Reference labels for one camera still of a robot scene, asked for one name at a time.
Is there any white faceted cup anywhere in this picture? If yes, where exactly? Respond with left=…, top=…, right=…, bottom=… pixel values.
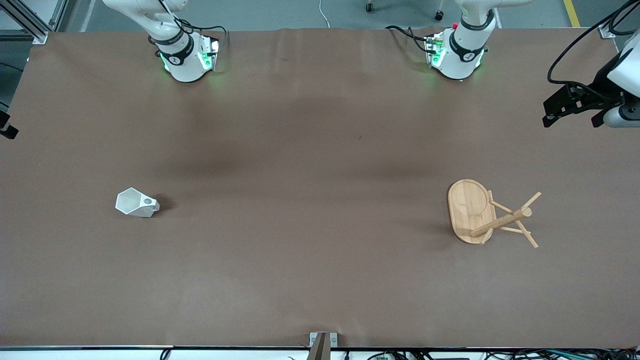
left=115, top=187, right=161, bottom=218

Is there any wooden cup rack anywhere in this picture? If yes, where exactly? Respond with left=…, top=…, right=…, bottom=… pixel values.
left=447, top=179, right=543, bottom=249

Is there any brown paper table cover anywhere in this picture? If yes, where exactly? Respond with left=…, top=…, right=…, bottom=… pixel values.
left=0, top=27, right=640, bottom=349

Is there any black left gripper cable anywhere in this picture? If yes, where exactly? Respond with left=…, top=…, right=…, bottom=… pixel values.
left=547, top=0, right=640, bottom=99

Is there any black frame strut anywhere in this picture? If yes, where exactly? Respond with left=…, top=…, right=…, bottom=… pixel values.
left=604, top=0, right=640, bottom=36

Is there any aluminium frame profile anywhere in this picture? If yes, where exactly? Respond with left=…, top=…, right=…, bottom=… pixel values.
left=0, top=0, right=77, bottom=45

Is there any black left base cable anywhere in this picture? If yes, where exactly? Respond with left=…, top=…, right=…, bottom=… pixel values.
left=386, top=25, right=432, bottom=53

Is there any black base cable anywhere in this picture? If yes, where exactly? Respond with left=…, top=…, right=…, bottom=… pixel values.
left=177, top=19, right=229, bottom=48
left=386, top=25, right=432, bottom=53

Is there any black right base cable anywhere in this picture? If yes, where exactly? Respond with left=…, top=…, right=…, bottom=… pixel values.
left=177, top=19, right=229, bottom=48

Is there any cable bundle under table edge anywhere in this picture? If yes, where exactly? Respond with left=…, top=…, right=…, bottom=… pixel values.
left=367, top=348, right=640, bottom=360

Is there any metal table edge bracket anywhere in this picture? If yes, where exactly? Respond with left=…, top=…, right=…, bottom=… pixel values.
left=309, top=332, right=339, bottom=360

